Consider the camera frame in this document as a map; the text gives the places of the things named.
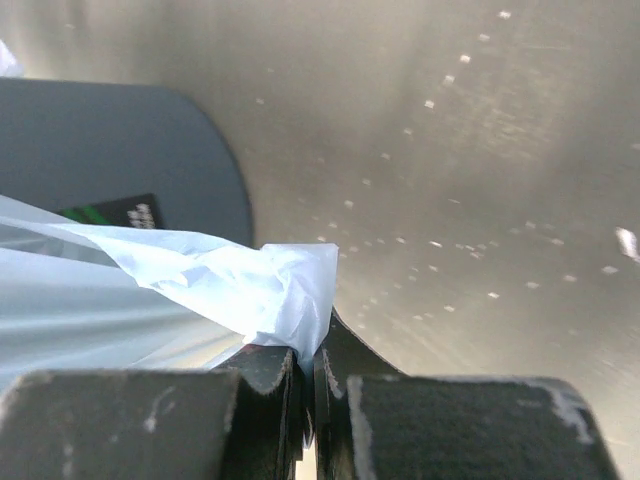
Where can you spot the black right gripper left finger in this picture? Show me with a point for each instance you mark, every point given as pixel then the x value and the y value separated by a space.
pixel 241 420

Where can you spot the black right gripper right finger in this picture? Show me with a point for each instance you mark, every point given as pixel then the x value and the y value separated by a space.
pixel 373 421

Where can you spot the light blue trash bag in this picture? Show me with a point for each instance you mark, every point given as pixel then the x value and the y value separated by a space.
pixel 84 296

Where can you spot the dark blue trash bin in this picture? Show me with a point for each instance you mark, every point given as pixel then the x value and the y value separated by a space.
pixel 120 155

